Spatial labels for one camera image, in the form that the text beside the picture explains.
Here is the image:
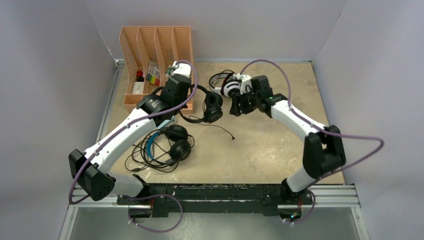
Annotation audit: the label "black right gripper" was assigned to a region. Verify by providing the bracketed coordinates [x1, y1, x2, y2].
[229, 88, 260, 118]

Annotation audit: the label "small black on-ear headphones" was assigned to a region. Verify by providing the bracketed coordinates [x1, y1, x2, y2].
[179, 85, 223, 124]

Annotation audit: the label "thin black headphone cable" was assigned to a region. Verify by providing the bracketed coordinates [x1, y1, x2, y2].
[198, 99, 236, 142]

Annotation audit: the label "white and black headphones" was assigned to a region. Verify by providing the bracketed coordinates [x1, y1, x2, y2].
[208, 69, 242, 98]

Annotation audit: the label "black cable of blue headphones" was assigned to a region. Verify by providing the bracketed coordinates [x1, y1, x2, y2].
[124, 129, 196, 174]

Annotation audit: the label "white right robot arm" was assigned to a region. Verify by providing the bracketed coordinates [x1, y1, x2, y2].
[224, 73, 346, 204]

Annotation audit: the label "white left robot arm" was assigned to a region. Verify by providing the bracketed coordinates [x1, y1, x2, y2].
[68, 72, 199, 205]

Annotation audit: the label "light blue stapler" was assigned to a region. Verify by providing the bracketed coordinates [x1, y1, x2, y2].
[157, 116, 177, 130]

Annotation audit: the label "coloured marker set pack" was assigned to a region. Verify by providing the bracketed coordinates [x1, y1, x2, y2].
[145, 60, 161, 87]

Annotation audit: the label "white product box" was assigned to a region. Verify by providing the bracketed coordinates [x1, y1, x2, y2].
[132, 81, 145, 95]

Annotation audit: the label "peach plastic file organizer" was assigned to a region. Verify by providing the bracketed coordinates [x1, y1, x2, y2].
[119, 26, 194, 112]

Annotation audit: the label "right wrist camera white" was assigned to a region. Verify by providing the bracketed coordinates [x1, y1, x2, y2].
[235, 73, 252, 95]

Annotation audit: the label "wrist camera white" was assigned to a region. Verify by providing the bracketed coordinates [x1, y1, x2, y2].
[169, 61, 192, 79]
[235, 73, 252, 95]

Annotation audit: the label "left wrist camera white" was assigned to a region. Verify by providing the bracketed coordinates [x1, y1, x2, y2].
[169, 61, 192, 79]

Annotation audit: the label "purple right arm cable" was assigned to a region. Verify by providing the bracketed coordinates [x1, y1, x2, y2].
[239, 59, 385, 226]

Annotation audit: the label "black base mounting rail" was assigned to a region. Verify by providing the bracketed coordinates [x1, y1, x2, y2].
[117, 183, 314, 220]

